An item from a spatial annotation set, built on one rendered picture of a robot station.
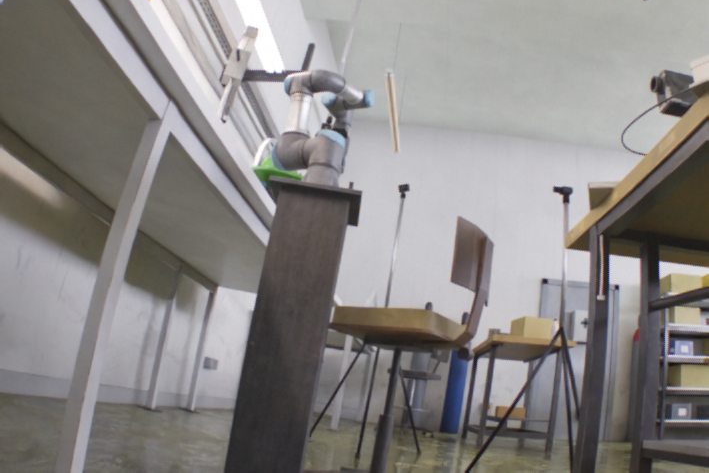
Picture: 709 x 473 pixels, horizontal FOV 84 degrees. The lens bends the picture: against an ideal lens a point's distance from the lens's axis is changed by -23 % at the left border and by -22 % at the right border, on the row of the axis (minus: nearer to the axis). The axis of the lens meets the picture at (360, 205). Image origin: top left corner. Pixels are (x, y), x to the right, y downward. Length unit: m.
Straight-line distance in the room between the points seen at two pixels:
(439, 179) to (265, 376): 5.96
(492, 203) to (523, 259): 0.90
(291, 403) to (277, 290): 0.28
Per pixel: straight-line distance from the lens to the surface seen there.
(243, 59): 1.42
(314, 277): 1.21
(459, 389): 5.98
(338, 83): 1.54
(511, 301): 6.50
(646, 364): 1.53
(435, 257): 6.54
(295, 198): 1.28
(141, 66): 1.01
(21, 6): 1.07
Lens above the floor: 0.35
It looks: 22 degrees up
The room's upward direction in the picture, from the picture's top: 10 degrees clockwise
